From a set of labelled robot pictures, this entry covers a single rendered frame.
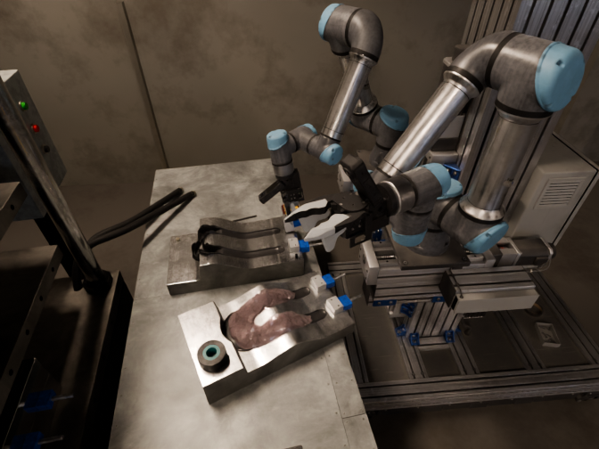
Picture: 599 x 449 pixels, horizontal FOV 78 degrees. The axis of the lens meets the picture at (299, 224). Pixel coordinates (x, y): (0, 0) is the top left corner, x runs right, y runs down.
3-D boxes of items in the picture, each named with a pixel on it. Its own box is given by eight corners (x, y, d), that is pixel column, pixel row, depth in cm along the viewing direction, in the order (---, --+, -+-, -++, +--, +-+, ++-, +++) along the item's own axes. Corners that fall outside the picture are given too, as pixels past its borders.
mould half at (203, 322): (314, 280, 141) (315, 259, 134) (353, 332, 124) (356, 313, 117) (184, 334, 123) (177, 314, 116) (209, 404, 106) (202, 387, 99)
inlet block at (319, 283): (340, 274, 140) (341, 265, 136) (348, 283, 136) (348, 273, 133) (310, 287, 135) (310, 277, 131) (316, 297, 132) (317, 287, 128)
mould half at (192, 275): (291, 231, 162) (291, 207, 153) (303, 275, 143) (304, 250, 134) (174, 246, 155) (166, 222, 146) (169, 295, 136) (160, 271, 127)
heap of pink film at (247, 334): (291, 287, 131) (291, 273, 126) (316, 325, 119) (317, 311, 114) (221, 317, 122) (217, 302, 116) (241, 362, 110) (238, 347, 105)
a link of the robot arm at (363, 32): (405, 23, 115) (341, 168, 131) (376, 17, 121) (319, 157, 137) (387, 7, 106) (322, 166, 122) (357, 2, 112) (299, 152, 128)
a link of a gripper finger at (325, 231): (318, 267, 64) (350, 241, 69) (316, 240, 61) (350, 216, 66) (305, 260, 66) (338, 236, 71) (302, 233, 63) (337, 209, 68)
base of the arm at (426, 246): (438, 224, 129) (446, 201, 123) (455, 255, 118) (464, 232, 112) (396, 226, 129) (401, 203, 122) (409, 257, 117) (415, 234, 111)
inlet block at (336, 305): (356, 294, 132) (358, 284, 129) (365, 305, 129) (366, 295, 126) (325, 308, 128) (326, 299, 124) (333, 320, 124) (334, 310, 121)
